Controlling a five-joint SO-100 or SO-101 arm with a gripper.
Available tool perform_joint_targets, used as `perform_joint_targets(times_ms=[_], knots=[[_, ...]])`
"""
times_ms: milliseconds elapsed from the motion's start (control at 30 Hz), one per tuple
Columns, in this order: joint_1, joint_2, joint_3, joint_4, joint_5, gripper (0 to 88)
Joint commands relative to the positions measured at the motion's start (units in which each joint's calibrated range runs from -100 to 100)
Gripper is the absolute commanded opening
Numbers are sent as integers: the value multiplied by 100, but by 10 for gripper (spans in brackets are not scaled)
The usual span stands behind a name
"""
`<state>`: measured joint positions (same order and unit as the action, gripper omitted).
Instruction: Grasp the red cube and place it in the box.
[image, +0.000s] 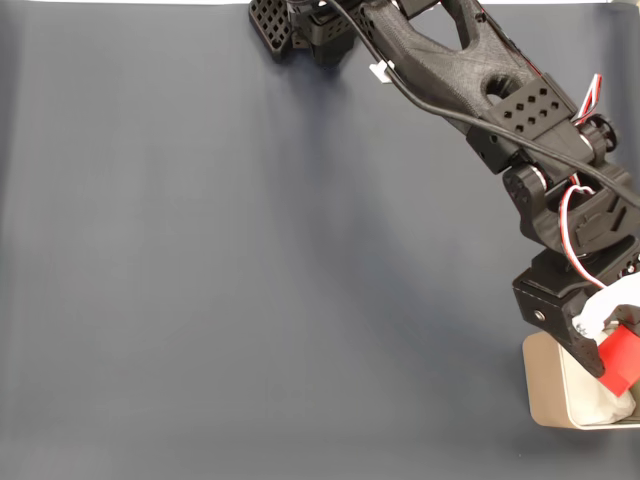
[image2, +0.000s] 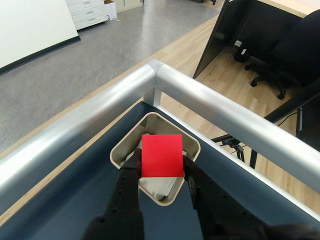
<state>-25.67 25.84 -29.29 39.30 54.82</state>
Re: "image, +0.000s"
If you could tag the red cube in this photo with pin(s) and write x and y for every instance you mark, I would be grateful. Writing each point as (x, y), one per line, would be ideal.
(620, 365)

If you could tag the beige box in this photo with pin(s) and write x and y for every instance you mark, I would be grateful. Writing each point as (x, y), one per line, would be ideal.
(542, 390)

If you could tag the white crumpled cloth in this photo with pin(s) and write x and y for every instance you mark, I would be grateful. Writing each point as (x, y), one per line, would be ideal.
(592, 405)

